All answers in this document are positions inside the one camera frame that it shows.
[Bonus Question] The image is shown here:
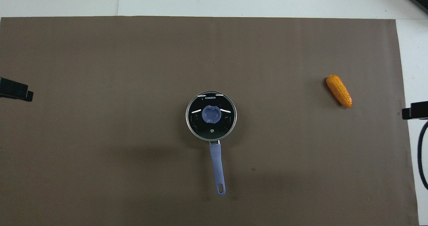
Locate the orange toy corn cob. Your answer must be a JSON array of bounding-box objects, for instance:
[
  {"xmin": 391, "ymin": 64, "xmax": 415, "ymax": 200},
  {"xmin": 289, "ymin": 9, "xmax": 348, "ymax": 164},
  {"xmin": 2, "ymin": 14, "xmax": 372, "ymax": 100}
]
[{"xmin": 326, "ymin": 75, "xmax": 352, "ymax": 108}]

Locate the glass pot lid blue knob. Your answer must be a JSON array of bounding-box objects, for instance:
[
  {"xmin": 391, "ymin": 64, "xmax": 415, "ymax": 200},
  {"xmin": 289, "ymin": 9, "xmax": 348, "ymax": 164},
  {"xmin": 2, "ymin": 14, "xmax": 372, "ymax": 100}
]
[{"xmin": 187, "ymin": 92, "xmax": 236, "ymax": 141}]

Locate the brown table mat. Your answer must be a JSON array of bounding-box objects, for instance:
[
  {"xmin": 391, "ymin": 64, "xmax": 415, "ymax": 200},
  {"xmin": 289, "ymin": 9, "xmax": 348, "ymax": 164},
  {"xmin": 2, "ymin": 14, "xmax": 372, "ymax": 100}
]
[{"xmin": 0, "ymin": 16, "xmax": 419, "ymax": 226}]

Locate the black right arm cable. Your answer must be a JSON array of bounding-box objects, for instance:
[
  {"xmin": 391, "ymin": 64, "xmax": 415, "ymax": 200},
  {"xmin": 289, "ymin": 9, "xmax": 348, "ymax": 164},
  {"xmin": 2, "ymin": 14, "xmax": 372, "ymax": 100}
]
[{"xmin": 417, "ymin": 120, "xmax": 428, "ymax": 190}]

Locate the blue saucepan with long handle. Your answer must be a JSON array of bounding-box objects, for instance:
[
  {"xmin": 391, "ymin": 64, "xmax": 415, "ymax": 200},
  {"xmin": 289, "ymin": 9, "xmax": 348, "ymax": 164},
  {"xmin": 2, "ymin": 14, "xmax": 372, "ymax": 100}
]
[{"xmin": 186, "ymin": 91, "xmax": 237, "ymax": 196}]

